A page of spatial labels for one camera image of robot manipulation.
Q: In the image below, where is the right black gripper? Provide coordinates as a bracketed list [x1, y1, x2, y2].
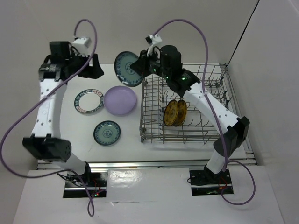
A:
[130, 47, 170, 79]

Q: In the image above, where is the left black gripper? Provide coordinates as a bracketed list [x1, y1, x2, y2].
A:
[66, 50, 105, 79]

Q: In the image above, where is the blue patterned plate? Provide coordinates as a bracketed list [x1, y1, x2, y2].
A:
[114, 51, 143, 87]
[93, 120, 121, 147]

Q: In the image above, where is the white plate floral rim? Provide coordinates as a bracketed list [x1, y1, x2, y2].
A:
[74, 89, 104, 114]

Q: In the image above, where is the yellow patterned plate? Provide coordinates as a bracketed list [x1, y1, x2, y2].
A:
[173, 100, 187, 126]
[163, 100, 178, 126]

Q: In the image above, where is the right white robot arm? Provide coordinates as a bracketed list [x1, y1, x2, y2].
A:
[130, 45, 250, 183]

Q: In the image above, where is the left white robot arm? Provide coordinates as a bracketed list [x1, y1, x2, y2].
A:
[22, 37, 104, 186]

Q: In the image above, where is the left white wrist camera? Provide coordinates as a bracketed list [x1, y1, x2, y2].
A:
[71, 37, 92, 56]

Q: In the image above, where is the grey wire dish rack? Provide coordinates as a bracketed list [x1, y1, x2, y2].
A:
[139, 63, 239, 144]

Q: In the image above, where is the silver aluminium rail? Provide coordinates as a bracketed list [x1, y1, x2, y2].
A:
[37, 159, 211, 170]

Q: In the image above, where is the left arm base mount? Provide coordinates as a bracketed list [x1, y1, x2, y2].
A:
[59, 172, 108, 198]

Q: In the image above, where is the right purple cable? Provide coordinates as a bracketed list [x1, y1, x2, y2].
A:
[151, 19, 256, 205]

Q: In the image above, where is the purple cable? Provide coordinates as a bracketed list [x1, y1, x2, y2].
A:
[151, 19, 256, 205]
[0, 19, 103, 217]

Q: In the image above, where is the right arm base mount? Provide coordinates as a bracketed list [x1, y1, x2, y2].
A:
[187, 167, 234, 196]

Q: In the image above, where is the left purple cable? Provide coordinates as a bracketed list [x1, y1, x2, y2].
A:
[0, 19, 103, 217]

